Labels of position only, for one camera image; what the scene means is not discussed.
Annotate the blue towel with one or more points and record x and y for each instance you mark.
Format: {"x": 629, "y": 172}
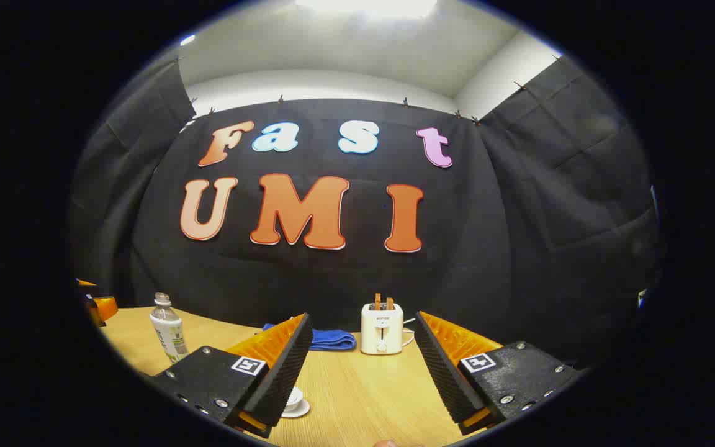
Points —
{"x": 332, "y": 339}

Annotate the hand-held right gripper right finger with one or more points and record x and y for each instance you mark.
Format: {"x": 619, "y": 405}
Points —
{"x": 447, "y": 385}

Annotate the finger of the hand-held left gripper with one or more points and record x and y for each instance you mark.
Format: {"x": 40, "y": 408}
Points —
{"x": 104, "y": 308}

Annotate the ceiling light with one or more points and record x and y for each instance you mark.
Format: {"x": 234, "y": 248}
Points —
{"x": 367, "y": 6}

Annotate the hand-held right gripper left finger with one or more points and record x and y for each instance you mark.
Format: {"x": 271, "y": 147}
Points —
{"x": 283, "y": 379}

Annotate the black backdrop cloth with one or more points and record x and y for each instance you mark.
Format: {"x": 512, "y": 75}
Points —
{"x": 345, "y": 279}

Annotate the white toaster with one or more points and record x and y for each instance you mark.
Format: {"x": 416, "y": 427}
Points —
{"x": 381, "y": 332}

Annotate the white saucer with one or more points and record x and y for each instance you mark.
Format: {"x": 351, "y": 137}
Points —
{"x": 301, "y": 411}

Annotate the clear water bottle white label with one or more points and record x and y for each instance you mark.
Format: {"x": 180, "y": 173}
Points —
{"x": 168, "y": 329}

